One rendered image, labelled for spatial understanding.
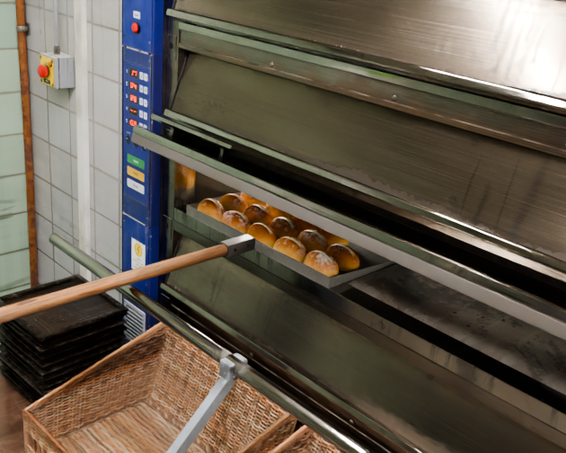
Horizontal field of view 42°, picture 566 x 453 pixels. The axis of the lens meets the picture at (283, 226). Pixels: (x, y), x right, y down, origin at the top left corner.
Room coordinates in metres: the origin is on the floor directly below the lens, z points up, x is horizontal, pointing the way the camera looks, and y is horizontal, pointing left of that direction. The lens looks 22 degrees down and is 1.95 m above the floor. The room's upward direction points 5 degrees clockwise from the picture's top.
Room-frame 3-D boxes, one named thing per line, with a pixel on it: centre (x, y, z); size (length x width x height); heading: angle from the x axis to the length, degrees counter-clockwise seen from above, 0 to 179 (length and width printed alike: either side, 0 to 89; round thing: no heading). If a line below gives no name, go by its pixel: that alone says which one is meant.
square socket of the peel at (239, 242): (1.69, 0.11, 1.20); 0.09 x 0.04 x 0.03; 136
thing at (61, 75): (2.35, 0.77, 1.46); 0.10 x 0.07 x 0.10; 45
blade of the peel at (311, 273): (1.85, -0.05, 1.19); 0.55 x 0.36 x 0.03; 46
